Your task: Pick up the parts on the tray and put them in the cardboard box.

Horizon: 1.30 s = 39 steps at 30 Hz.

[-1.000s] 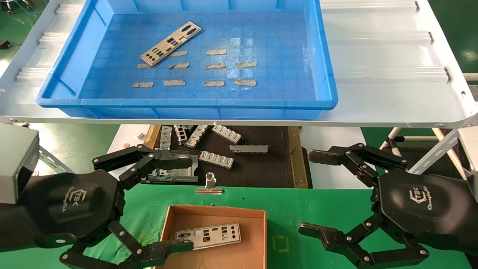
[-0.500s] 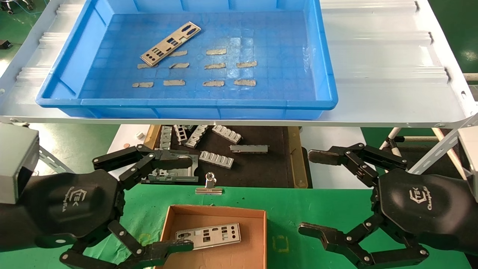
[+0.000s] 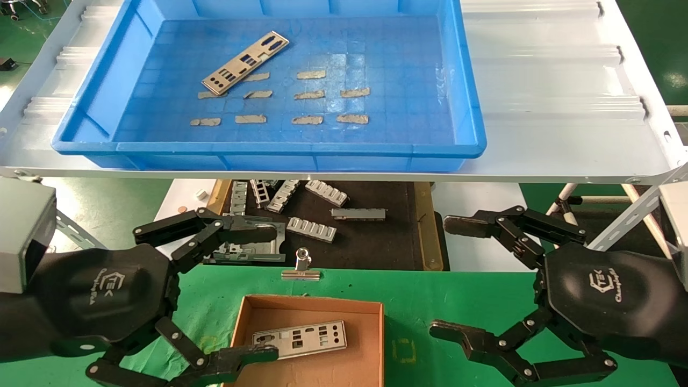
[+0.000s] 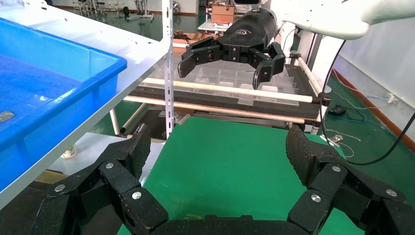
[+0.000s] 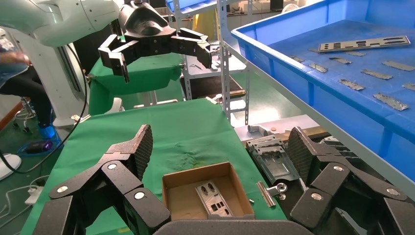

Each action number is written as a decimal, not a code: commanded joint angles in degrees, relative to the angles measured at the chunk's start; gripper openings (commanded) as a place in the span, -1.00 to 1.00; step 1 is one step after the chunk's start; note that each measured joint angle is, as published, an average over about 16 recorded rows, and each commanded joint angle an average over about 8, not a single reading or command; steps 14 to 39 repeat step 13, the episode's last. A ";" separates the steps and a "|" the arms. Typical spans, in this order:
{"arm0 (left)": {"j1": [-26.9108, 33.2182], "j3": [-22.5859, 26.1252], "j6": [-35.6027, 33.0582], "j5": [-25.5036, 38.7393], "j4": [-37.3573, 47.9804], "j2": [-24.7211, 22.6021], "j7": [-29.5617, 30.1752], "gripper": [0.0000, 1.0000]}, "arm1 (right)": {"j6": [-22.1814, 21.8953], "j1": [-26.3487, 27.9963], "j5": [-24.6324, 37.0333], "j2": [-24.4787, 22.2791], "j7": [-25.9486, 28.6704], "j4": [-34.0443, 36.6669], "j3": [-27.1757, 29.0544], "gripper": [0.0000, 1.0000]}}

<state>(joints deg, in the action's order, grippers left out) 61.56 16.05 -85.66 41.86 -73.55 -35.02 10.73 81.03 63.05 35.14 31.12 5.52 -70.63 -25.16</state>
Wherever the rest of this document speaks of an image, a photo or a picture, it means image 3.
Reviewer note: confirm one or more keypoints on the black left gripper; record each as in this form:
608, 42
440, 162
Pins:
97, 290

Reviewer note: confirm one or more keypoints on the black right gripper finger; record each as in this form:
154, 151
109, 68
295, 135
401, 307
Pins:
462, 338
467, 224

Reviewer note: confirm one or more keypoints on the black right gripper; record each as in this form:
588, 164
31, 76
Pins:
618, 306

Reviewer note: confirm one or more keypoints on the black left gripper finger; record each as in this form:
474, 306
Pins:
242, 357
247, 234

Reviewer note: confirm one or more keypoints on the silver metal I/O shield plate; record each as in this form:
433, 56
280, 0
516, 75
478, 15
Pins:
258, 58
285, 348

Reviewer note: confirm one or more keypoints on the brown cardboard box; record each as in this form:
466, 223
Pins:
322, 376

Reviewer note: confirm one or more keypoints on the blue plastic tray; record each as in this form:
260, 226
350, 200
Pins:
376, 54

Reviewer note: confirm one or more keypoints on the green table cloth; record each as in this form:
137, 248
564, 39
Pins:
419, 301

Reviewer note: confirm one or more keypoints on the white perforated shelf leg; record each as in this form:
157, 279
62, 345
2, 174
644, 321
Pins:
75, 231
607, 234

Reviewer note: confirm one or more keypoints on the grey ribbed metal block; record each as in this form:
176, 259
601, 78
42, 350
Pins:
312, 230
328, 193

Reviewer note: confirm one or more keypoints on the silver binder clip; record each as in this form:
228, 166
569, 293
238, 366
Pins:
301, 274

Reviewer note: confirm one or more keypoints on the beige perforated angle bar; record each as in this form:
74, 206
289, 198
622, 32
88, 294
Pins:
658, 236

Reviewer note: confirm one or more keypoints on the wood framed black mat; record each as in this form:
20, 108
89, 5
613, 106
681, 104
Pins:
376, 242

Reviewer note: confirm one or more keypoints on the white pipe rack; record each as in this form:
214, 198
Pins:
568, 189

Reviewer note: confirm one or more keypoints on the grey flat metal bar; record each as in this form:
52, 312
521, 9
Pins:
357, 214

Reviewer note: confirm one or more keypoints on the white metal shelf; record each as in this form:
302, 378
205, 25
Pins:
537, 107

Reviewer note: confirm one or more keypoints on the grey tape strip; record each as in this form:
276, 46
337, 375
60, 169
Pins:
206, 95
260, 77
258, 94
312, 74
309, 95

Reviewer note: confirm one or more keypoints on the white horizontal rod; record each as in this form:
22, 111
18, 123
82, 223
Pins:
678, 110

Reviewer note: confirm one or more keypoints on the black power adapter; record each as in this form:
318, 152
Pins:
6, 63

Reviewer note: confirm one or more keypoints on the black wheeled chair base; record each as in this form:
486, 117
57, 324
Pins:
12, 16

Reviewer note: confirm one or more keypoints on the large grey metal frame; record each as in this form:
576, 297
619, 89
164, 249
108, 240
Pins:
258, 253

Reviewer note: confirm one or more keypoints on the grey slotted metal bracket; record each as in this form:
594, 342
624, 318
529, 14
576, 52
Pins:
262, 194
282, 198
239, 199

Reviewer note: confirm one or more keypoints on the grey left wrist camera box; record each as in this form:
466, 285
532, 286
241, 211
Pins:
21, 231

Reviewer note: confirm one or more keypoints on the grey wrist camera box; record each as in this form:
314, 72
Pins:
21, 231
678, 226

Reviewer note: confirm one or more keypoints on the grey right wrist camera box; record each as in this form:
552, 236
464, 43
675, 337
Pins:
678, 226

